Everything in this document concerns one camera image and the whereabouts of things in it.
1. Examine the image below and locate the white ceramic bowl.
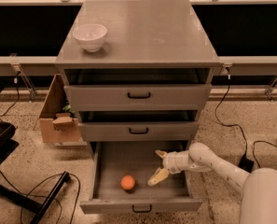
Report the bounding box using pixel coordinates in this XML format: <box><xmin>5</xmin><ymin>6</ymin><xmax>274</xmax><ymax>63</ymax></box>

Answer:
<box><xmin>72</xmin><ymin>23</ymin><xmax>108</xmax><ymax>52</ymax></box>

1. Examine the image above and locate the grey drawer cabinet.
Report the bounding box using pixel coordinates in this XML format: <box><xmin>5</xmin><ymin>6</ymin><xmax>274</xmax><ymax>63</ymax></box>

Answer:
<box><xmin>56</xmin><ymin>0</ymin><xmax>218</xmax><ymax>152</ymax></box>

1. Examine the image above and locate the black adapter cable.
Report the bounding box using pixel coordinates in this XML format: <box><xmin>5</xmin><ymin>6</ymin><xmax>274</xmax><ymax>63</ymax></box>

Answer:
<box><xmin>214</xmin><ymin>75</ymin><xmax>249</xmax><ymax>161</ymax></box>

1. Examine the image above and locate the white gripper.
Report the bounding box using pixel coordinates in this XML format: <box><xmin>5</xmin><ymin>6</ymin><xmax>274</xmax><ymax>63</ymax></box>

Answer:
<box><xmin>147</xmin><ymin>150</ymin><xmax>182</xmax><ymax>186</ymax></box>

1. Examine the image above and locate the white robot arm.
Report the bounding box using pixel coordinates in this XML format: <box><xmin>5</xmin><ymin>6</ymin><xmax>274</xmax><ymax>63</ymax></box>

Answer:
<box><xmin>148</xmin><ymin>143</ymin><xmax>277</xmax><ymax>224</ymax></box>

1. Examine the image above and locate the brown cardboard box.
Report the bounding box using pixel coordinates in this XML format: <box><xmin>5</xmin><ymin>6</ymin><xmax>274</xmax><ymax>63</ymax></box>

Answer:
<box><xmin>39</xmin><ymin>75</ymin><xmax>81</xmax><ymax>143</ymax></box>

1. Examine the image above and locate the black power adapter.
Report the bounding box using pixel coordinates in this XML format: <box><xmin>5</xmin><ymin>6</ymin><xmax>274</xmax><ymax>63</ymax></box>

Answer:
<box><xmin>238</xmin><ymin>157</ymin><xmax>254</xmax><ymax>173</ymax></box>

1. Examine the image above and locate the black floor cable left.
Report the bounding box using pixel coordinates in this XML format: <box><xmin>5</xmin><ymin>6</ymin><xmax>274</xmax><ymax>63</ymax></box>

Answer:
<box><xmin>0</xmin><ymin>166</ymin><xmax>82</xmax><ymax>224</ymax></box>

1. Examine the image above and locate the grey drawer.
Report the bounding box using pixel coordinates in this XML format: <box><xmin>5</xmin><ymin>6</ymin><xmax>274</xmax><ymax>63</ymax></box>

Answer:
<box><xmin>80</xmin><ymin>141</ymin><xmax>201</xmax><ymax>214</ymax></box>
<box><xmin>64</xmin><ymin>68</ymin><xmax>211</xmax><ymax>111</ymax></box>
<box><xmin>78</xmin><ymin>110</ymin><xmax>199</xmax><ymax>142</ymax></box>

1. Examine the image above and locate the black wall cable left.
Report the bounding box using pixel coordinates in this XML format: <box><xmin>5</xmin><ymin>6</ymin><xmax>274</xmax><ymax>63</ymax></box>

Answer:
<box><xmin>0</xmin><ymin>71</ymin><xmax>22</xmax><ymax>121</ymax></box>

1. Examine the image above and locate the grey middle drawer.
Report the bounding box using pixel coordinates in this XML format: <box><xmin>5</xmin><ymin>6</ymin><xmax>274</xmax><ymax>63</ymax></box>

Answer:
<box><xmin>78</xmin><ymin>110</ymin><xmax>199</xmax><ymax>142</ymax></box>

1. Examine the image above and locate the black floor cable right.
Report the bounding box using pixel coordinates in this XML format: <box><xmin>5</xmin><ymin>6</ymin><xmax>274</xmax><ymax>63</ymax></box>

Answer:
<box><xmin>252</xmin><ymin>140</ymin><xmax>277</xmax><ymax>170</ymax></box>

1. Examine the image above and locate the orange fruit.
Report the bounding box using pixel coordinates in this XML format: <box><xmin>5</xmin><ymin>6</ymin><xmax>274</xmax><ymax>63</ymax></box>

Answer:
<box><xmin>120</xmin><ymin>175</ymin><xmax>135</xmax><ymax>190</ymax></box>

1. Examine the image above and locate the black chair base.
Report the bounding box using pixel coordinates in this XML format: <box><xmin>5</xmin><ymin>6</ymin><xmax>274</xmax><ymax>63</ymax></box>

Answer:
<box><xmin>0</xmin><ymin>91</ymin><xmax>77</xmax><ymax>224</ymax></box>

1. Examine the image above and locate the grey bottom drawer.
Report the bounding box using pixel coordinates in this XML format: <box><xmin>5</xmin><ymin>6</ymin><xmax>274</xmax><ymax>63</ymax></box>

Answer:
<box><xmin>80</xmin><ymin>141</ymin><xmax>201</xmax><ymax>214</ymax></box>

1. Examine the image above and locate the grey top drawer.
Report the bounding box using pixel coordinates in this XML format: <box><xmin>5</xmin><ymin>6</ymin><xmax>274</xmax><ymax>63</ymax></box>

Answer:
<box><xmin>64</xmin><ymin>68</ymin><xmax>211</xmax><ymax>111</ymax></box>

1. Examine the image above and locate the black floor cable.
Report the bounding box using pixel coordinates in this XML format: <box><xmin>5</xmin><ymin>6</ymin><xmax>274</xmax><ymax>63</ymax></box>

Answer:
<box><xmin>0</xmin><ymin>166</ymin><xmax>82</xmax><ymax>224</ymax></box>
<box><xmin>252</xmin><ymin>140</ymin><xmax>277</xmax><ymax>170</ymax></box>

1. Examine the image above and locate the grey window rail frame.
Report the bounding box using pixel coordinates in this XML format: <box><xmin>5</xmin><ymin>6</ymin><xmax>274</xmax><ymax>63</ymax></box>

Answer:
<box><xmin>0</xmin><ymin>0</ymin><xmax>277</xmax><ymax>103</ymax></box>

